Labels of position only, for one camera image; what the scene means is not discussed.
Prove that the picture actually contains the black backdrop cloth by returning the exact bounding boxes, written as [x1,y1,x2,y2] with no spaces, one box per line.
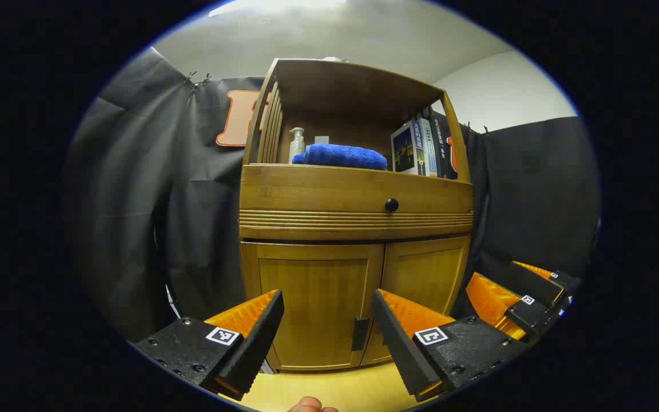
[63,46,602,344]

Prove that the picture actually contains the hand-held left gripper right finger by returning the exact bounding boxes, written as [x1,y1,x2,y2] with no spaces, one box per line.
[372,288,531,403]

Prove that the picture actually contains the clear pump bottle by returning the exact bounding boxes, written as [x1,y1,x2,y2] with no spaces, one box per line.
[288,127,306,165]

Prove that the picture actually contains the white spine book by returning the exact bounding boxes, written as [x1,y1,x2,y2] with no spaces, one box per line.
[415,119,430,176]

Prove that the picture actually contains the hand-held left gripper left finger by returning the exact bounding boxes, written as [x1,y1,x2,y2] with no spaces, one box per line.
[134,289,285,402]

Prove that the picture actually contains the wooden double-door shoe cabinet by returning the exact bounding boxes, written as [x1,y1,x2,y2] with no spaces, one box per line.
[238,57,475,374]

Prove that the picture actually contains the blue folded towel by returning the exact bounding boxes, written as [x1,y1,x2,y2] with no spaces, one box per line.
[292,143,388,171]

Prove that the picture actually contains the wooden ribbed cabinet drawer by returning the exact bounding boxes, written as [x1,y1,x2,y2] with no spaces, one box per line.
[239,164,475,241]

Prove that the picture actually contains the light blue spine book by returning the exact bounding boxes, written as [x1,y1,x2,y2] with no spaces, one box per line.
[424,117,440,177]

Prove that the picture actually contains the wooden shoe cabinet door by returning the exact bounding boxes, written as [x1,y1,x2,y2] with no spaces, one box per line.
[362,235,472,366]
[241,241,386,372]

